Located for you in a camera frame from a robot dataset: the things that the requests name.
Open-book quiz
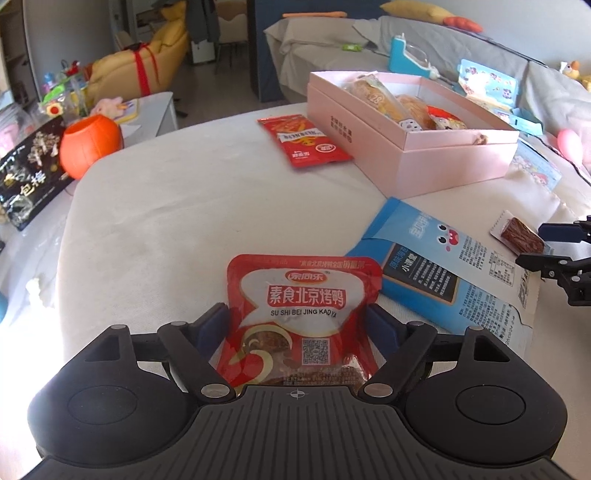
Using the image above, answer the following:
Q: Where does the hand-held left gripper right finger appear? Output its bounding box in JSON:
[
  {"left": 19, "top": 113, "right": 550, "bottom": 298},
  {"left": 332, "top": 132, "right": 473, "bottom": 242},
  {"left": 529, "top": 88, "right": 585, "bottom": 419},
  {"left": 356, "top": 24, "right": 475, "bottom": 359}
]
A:
[{"left": 362, "top": 305, "right": 522, "bottom": 400}]

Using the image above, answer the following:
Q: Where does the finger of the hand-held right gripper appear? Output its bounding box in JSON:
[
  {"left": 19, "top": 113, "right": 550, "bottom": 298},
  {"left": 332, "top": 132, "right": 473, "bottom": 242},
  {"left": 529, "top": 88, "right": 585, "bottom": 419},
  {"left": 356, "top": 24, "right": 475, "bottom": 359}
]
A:
[
  {"left": 537, "top": 216, "right": 591, "bottom": 244},
  {"left": 515, "top": 254, "right": 591, "bottom": 306}
]

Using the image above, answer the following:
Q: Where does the orange pumpkin bucket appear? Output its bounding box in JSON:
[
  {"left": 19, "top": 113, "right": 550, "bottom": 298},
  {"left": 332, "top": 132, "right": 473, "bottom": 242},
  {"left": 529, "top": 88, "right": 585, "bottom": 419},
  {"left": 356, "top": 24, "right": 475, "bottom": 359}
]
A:
[{"left": 60, "top": 115, "right": 124, "bottom": 180}]

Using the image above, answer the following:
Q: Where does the pink cardboard box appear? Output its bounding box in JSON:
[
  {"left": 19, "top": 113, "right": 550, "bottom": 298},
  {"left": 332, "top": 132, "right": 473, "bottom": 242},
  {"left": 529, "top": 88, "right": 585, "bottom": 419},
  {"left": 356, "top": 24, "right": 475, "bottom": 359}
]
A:
[{"left": 307, "top": 70, "right": 520, "bottom": 198}]

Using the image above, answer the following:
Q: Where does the pink plush toy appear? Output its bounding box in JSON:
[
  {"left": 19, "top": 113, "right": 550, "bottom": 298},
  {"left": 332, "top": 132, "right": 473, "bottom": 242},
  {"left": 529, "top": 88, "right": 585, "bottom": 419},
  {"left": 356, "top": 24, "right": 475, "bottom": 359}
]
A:
[{"left": 91, "top": 96, "right": 126, "bottom": 117}]

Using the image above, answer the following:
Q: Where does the pink balloon toy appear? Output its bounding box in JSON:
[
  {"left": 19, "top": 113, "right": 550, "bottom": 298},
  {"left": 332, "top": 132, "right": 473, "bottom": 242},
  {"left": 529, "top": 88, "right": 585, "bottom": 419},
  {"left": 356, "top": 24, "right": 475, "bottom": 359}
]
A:
[{"left": 556, "top": 128, "right": 586, "bottom": 164}]

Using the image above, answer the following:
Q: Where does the blue cartoon picture book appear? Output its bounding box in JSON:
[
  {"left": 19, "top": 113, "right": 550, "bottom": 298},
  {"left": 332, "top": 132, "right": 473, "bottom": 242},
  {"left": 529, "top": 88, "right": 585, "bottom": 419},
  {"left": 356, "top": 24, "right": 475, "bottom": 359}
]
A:
[{"left": 455, "top": 59, "right": 546, "bottom": 137}]

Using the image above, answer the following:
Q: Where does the clear wrapped bread packet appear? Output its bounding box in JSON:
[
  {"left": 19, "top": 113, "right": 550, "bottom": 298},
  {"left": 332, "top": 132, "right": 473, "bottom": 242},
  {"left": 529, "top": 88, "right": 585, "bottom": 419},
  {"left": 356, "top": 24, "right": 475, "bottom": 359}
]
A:
[
  {"left": 344, "top": 75, "right": 400, "bottom": 121},
  {"left": 394, "top": 93, "right": 437, "bottom": 132}
]

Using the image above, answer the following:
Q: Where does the blue white toy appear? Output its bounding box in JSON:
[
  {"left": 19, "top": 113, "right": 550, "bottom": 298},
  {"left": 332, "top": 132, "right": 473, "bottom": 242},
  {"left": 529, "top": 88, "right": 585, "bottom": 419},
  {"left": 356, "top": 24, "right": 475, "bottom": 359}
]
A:
[{"left": 389, "top": 33, "right": 439, "bottom": 79}]

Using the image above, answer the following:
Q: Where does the red cartoon snack packet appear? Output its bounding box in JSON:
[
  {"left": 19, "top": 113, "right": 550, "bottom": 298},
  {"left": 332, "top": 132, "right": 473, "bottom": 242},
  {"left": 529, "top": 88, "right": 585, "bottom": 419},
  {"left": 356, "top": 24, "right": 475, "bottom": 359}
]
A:
[{"left": 427, "top": 105, "right": 478, "bottom": 132}]

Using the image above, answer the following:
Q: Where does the black printed bag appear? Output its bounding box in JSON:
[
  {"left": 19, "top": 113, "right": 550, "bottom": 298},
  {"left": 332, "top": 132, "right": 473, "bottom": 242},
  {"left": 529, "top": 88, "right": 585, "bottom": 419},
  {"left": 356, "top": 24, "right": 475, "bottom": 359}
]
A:
[{"left": 0, "top": 116, "right": 77, "bottom": 232}]

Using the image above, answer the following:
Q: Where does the red orange snack packet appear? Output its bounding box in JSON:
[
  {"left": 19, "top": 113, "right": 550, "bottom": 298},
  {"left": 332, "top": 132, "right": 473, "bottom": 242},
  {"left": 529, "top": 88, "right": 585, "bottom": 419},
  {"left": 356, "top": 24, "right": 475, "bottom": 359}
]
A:
[{"left": 257, "top": 114, "right": 355, "bottom": 171}]

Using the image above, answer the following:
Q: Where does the dark blue partition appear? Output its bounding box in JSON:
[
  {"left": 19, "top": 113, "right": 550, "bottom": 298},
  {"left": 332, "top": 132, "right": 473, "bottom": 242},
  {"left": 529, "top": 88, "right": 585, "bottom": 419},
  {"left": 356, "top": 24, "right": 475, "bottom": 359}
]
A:
[{"left": 248, "top": 0, "right": 289, "bottom": 103}]

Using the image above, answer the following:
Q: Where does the orange carrot toy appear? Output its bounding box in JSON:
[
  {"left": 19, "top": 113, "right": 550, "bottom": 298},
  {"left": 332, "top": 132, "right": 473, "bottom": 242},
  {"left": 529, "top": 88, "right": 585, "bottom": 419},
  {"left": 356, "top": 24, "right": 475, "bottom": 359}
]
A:
[{"left": 444, "top": 15, "right": 484, "bottom": 34}]

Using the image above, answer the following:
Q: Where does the large blue snack packet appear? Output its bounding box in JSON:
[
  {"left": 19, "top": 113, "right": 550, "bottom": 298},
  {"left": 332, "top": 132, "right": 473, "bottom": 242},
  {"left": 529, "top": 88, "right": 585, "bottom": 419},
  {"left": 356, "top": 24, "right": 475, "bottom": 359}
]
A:
[{"left": 345, "top": 197, "right": 541, "bottom": 354}]

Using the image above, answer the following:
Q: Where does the red white snack packet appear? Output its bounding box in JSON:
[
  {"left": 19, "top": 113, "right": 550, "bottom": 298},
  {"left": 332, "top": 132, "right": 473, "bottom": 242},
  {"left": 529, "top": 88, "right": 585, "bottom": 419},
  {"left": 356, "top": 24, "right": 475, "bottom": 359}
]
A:
[{"left": 215, "top": 253, "right": 384, "bottom": 388}]

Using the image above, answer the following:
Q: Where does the small brown snack packet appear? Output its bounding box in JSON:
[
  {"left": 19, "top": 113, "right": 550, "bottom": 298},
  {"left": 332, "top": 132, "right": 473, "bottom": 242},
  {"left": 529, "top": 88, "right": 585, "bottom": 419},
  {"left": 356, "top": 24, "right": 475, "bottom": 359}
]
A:
[{"left": 490, "top": 210, "right": 546, "bottom": 254}]

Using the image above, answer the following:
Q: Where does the yellow pillow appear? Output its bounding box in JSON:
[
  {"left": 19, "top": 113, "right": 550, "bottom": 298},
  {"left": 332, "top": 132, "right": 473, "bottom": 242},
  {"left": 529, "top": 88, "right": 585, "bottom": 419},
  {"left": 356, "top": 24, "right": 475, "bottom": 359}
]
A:
[{"left": 379, "top": 0, "right": 452, "bottom": 24}]

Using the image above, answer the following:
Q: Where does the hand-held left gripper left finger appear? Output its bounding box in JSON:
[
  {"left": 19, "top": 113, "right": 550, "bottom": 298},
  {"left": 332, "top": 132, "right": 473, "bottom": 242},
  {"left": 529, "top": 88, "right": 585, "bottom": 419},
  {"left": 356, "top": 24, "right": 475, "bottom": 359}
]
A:
[{"left": 69, "top": 302, "right": 237, "bottom": 402}]

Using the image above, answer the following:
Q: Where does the yellow bean bag chair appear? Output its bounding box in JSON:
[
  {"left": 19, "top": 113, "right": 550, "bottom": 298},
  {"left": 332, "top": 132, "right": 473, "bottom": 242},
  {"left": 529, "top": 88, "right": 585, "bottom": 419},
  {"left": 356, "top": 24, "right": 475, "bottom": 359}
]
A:
[{"left": 85, "top": 18, "right": 190, "bottom": 100}]

